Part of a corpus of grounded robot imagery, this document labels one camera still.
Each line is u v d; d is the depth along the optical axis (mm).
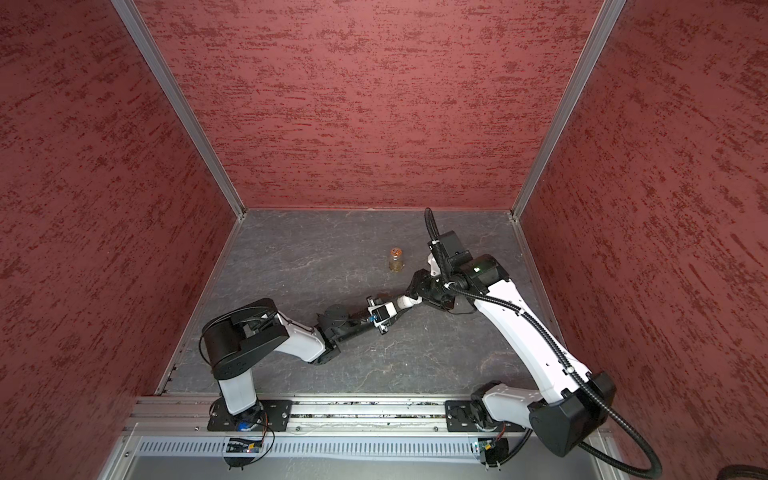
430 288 633
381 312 644
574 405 376
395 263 1010
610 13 711
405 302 727
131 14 709
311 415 757
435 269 659
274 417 746
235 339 490
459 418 739
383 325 716
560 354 405
